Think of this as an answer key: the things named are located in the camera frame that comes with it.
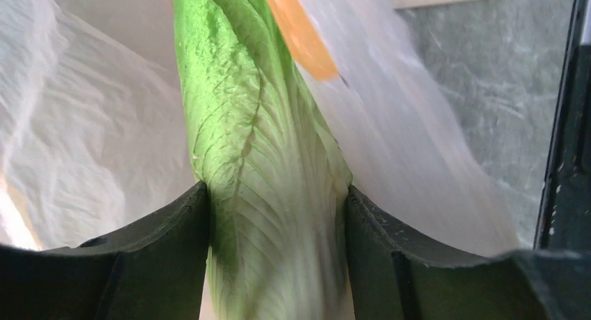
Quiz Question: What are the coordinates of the green lettuce leaf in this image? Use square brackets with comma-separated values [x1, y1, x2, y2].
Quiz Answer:
[173, 0, 354, 319]

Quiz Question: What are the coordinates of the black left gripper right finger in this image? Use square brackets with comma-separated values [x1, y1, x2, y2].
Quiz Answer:
[346, 188, 590, 319]

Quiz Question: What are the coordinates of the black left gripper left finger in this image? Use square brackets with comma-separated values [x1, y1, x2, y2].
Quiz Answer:
[1, 183, 210, 319]

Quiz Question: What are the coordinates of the orange plastic grocery bag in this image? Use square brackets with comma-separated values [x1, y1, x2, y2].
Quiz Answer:
[1, 0, 519, 256]

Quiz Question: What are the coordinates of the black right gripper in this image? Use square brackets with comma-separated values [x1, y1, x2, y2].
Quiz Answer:
[534, 0, 590, 251]

